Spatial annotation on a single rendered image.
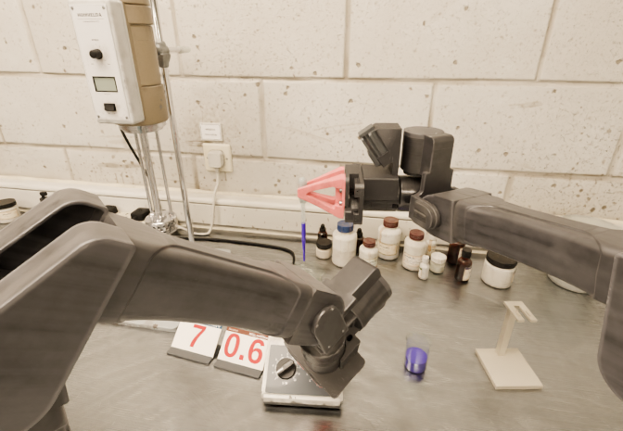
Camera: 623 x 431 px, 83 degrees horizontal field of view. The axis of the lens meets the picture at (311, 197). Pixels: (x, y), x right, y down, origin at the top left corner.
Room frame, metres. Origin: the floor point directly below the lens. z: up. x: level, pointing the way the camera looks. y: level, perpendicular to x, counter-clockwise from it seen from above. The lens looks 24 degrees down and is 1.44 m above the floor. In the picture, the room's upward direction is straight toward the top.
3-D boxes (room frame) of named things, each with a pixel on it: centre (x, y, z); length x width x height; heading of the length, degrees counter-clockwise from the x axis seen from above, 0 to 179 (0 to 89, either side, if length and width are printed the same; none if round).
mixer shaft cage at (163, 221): (0.71, 0.34, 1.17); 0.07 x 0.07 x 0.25
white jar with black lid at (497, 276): (0.71, -0.45, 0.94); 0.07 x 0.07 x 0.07
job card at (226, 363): (0.47, 0.13, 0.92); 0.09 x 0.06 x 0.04; 73
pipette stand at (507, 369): (0.45, -0.35, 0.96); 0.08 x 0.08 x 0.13; 1
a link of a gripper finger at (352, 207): (0.50, -0.02, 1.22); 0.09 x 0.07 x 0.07; 86
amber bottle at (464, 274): (0.71, -0.37, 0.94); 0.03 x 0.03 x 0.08
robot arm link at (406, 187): (0.50, -0.16, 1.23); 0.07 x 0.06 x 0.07; 86
